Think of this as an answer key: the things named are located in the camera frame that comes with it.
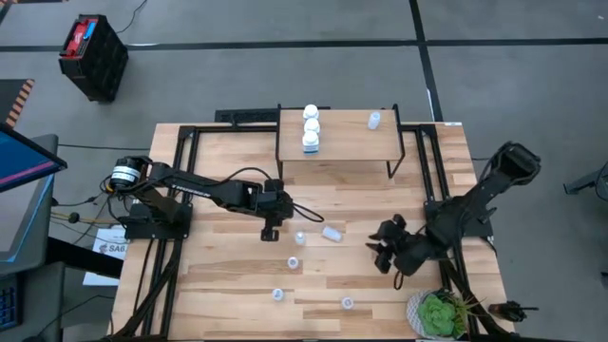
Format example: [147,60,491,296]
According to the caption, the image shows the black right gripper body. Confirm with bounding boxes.
[375,214,441,276]

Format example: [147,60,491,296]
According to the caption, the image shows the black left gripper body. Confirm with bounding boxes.
[256,179,295,242]

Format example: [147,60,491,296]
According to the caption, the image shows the wooden shelf black metal legs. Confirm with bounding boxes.
[275,103,407,181]

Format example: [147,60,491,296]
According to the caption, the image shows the green plant in bowl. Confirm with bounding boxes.
[406,289,471,341]

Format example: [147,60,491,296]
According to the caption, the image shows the green succulent plant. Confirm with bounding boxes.
[416,292,469,338]

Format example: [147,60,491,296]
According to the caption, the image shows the thin-leaved green air plant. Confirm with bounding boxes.
[455,294,488,333]

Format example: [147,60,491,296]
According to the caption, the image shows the black power strip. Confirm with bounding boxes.
[214,105,281,125]

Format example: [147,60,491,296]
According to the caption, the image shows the black handheld device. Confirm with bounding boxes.
[487,300,541,324]

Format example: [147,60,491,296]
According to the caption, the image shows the white paper sign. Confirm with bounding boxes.
[83,226,130,288]

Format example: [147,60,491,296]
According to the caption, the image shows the grey chair base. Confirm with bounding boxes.
[562,161,608,203]

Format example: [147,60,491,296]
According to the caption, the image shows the black desk bar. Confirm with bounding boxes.
[45,236,125,280]

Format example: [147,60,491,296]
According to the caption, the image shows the black plastic crate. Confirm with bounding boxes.
[58,12,129,104]

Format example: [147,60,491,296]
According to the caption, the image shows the computer monitor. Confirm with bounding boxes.
[0,122,68,194]

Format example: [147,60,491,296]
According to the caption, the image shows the red plastic case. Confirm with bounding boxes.
[64,17,99,59]

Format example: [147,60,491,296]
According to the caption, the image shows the computer keyboard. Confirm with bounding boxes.
[0,275,23,332]

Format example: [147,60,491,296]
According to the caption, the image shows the black metal table frame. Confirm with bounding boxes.
[106,122,523,342]

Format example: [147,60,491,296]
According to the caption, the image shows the black floor cable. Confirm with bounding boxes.
[57,142,152,152]

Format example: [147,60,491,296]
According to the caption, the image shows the black cable with knob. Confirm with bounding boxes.
[49,208,127,238]

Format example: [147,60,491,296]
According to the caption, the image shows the thin black crate cable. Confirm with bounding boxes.
[116,0,148,35]

